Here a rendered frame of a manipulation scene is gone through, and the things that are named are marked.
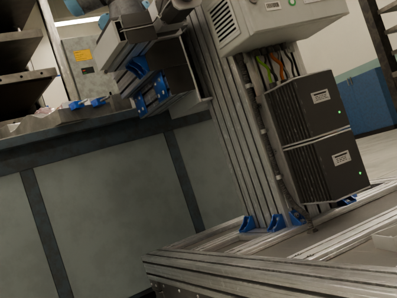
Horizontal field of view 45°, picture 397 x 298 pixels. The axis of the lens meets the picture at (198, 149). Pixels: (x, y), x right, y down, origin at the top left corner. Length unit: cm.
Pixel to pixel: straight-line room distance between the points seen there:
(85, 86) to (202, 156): 110
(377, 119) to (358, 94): 58
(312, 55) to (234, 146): 909
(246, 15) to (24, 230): 114
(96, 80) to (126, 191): 120
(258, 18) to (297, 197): 54
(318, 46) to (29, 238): 906
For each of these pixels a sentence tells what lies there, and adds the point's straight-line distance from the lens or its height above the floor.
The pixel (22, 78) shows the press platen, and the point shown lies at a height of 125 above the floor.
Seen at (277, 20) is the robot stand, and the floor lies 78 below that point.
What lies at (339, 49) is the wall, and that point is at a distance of 1007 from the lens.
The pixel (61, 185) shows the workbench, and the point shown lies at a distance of 196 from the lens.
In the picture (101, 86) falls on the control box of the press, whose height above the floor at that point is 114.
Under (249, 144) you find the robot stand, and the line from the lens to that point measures 150.
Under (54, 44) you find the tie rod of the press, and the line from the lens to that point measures 296.
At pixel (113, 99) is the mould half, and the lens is 212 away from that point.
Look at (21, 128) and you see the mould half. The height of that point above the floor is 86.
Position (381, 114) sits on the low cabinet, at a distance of 897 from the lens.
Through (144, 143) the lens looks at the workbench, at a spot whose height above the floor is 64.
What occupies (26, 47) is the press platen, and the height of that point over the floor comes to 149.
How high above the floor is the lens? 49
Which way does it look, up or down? 2 degrees up
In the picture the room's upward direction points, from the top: 18 degrees counter-clockwise
